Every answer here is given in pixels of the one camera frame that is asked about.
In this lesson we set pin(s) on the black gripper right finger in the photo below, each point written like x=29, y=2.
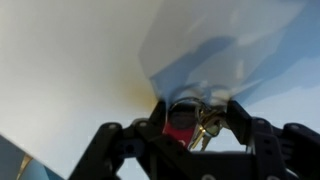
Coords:
x=266, y=140

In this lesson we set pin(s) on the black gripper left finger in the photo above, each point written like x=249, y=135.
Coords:
x=146, y=140

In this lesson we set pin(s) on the key bunch with red tag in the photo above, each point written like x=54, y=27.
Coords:
x=186, y=128

